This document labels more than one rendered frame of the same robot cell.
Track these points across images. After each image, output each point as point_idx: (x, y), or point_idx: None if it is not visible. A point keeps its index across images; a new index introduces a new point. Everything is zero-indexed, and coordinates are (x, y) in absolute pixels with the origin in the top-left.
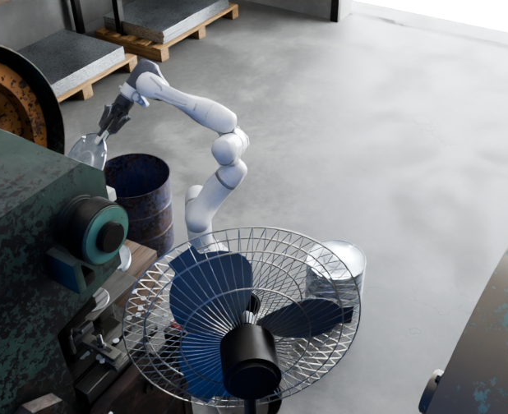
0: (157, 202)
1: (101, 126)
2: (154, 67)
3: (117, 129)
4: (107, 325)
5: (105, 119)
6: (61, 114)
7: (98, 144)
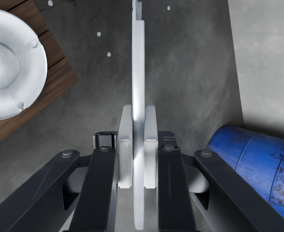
0: None
1: (210, 152)
2: None
3: (46, 176)
4: None
5: (237, 195)
6: None
7: (146, 106)
